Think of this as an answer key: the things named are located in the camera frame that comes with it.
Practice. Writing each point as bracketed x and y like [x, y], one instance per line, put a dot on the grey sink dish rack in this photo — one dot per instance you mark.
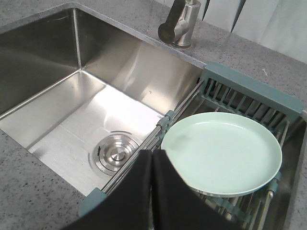
[223, 89]

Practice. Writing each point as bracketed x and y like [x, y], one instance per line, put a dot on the stainless steel faucet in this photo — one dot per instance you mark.
[178, 28]

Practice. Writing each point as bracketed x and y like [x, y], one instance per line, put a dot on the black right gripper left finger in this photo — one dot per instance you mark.
[127, 207]

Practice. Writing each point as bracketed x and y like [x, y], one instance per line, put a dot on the white pleated curtain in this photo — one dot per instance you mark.
[280, 25]

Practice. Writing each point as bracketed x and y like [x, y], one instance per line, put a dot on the light green round plate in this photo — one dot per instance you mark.
[222, 154]

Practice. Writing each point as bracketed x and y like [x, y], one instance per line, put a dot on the stainless steel sink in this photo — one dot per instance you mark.
[53, 73]

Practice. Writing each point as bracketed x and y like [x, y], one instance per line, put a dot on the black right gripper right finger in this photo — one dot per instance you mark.
[175, 205]

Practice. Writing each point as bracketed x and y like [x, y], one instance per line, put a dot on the round steel sink drain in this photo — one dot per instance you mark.
[113, 151]

